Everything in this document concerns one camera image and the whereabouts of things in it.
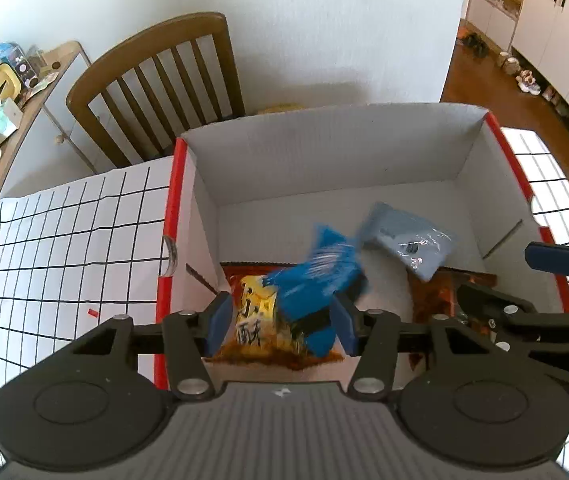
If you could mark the yellow seat cushion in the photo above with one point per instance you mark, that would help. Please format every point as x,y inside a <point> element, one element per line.
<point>282,108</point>

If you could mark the white checked tablecloth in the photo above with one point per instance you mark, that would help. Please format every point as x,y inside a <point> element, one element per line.
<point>39,260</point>

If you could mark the blue printed box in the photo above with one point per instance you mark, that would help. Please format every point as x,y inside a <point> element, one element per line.
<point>7,54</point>

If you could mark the red and white cardboard box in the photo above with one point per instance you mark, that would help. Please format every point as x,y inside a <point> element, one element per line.
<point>324,155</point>

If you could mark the brown wooden chair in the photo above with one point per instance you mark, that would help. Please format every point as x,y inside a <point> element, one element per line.
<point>154,42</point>

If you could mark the light blue snack packet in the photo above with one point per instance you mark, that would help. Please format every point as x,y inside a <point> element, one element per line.
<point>404,240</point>

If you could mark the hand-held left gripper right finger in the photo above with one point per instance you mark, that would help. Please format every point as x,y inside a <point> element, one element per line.
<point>344,322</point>

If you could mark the dark shoes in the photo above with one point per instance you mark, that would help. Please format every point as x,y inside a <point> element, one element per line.
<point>474,44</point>

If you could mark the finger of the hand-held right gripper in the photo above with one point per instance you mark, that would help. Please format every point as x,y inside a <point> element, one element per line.
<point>554,257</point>
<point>494,305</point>

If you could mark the white shoes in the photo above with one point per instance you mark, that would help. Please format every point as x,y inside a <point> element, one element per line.
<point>529,81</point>

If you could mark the ceramic jar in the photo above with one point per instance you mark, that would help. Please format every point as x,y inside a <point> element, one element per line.
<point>509,64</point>

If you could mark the wooden side table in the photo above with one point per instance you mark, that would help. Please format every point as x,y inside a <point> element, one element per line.
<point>59,105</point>

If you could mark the low white shelf unit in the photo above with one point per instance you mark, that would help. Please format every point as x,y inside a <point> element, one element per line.
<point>494,22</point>

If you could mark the brown snack packet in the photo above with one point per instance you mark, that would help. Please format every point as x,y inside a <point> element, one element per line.
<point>432,295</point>

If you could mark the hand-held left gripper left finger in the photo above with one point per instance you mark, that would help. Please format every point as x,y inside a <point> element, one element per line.
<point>220,322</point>

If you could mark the yellow snack bag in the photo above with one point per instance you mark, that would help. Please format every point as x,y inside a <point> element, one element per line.
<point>257,315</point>

